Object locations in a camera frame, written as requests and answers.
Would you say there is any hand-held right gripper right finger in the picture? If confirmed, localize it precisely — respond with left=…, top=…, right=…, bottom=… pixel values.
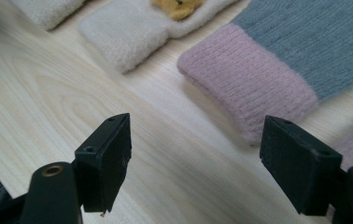
left=259, top=115, right=344, bottom=217

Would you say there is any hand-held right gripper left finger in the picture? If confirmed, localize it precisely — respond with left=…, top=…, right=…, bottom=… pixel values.
left=74, top=112, right=133, bottom=216

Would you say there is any cream and yellow glove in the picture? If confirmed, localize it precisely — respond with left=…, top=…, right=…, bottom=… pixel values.
left=78, top=0, right=239, bottom=75
left=8, top=0, right=87, bottom=31

